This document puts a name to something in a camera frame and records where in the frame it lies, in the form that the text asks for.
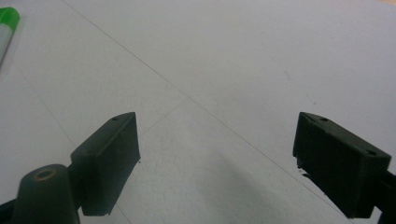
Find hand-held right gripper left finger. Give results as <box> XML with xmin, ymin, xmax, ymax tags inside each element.
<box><xmin>70</xmin><ymin>111</ymin><xmax>141</xmax><ymax>217</ymax></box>

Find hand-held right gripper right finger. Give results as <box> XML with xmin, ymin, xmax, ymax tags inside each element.
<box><xmin>292</xmin><ymin>111</ymin><xmax>392</xmax><ymax>219</ymax></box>

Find green capped white marker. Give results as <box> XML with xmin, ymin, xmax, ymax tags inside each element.
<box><xmin>0</xmin><ymin>7</ymin><xmax>21</xmax><ymax>67</ymax></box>

